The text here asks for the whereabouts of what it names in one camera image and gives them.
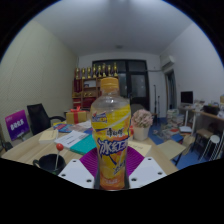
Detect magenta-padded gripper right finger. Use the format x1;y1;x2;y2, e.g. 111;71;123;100
125;146;168;190

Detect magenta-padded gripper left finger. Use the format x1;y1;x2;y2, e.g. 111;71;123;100
57;147;101;190

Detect yellow-labelled drink bottle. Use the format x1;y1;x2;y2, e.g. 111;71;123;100
90;77;132;191

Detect pale yellow paper sheet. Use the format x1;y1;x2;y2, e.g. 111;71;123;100
128;139;153;158

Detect teal book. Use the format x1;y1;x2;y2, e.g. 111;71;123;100
69;133;98;156

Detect red ball stirrer stick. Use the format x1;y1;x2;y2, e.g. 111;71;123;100
54;143;65;171

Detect black mug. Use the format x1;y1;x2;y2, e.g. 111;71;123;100
32;153;67;176

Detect low wooden bench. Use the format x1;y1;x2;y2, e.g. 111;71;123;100
156;139;187;167

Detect white printed paper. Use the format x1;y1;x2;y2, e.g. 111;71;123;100
54;130;89;149

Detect beige notepad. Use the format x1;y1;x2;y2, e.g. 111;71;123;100
38;128;59;144

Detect pink flowers in white pot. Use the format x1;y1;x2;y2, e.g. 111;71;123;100
131;108;154;141

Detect yellow gift box red ribbon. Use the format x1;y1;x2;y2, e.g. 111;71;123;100
65;107;88;125

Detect stack of books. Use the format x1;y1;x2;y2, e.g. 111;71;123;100
165;108;181;128

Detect grey armchair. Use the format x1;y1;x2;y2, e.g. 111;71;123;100
129;103;148;118

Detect black office chair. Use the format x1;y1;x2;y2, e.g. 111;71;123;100
26;103;67;136

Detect white round stool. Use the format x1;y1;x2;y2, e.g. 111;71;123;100
199;134;222;161

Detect purple sign board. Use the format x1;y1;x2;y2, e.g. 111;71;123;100
4;109;31;142

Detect wooden shelf unit with trophies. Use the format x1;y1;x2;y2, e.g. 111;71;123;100
72;63;119;111

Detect cluttered wooden side desk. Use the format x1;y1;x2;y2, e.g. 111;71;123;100
178;104;224;134

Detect black computer monitor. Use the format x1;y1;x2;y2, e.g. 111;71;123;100
180;90;194;105

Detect black framed glass door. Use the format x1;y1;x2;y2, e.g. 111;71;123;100
92;59;150;108

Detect white wall air conditioner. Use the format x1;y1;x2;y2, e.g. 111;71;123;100
159;54;176;70

